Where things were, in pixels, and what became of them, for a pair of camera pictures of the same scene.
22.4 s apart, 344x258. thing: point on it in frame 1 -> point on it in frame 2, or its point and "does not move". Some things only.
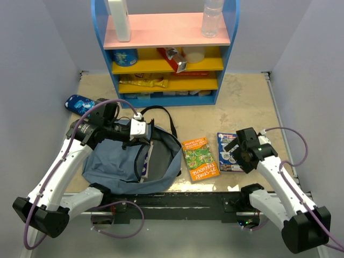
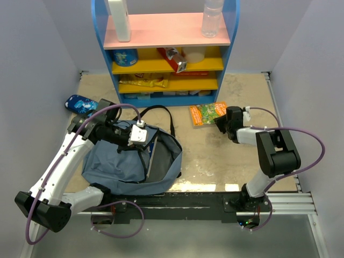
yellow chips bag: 144,79 does not move
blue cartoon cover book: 228,161 -> 151,147
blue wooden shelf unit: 167,61 does not move
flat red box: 191,73 does not move
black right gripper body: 246,166 -> 223,124
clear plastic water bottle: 212,12 does not move
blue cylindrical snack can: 125,57 does not move
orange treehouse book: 200,159 -> 202,116
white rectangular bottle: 119,10 does not move
